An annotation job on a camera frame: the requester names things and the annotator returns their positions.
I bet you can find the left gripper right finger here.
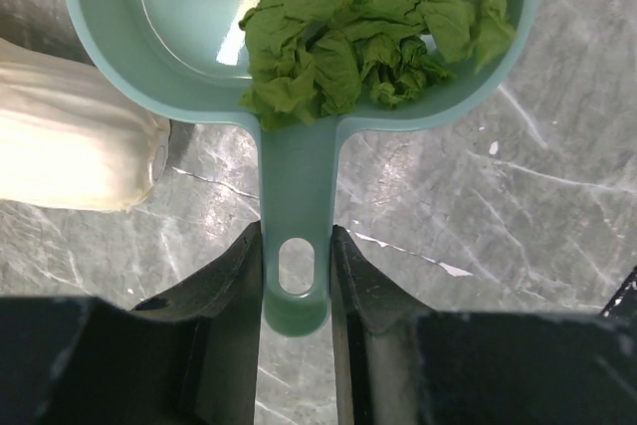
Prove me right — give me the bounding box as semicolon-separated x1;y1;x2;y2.
330;227;636;424

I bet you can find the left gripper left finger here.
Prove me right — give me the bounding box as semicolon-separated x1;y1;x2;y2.
1;223;262;424

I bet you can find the teal dustpan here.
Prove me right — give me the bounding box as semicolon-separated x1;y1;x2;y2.
67;0;538;336

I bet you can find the yellow napa cabbage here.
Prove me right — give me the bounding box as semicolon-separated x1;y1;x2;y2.
1;41;171;212

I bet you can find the green scrap table centre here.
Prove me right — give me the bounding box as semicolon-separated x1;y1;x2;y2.
239;0;516;130

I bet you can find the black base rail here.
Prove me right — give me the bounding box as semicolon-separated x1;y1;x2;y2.
601;267;637;322

